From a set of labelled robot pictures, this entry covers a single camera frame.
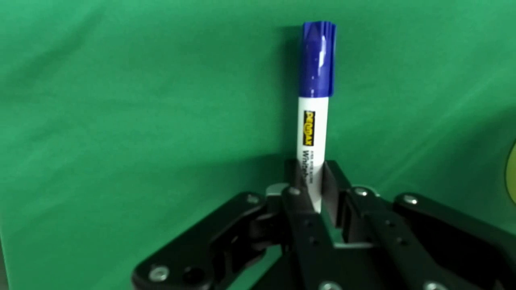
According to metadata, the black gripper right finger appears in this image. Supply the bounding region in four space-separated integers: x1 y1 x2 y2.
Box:
322 161 516 290

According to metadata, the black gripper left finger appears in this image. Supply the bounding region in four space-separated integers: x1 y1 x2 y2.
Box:
130 161 344 290

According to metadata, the yellow cartoon mug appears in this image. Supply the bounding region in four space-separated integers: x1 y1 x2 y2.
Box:
502 141 516 204

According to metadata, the blue capped white marker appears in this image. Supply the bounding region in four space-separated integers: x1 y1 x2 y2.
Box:
296 21 335 212

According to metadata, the green table cloth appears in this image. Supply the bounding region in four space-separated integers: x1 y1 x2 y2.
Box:
0 0 516 290

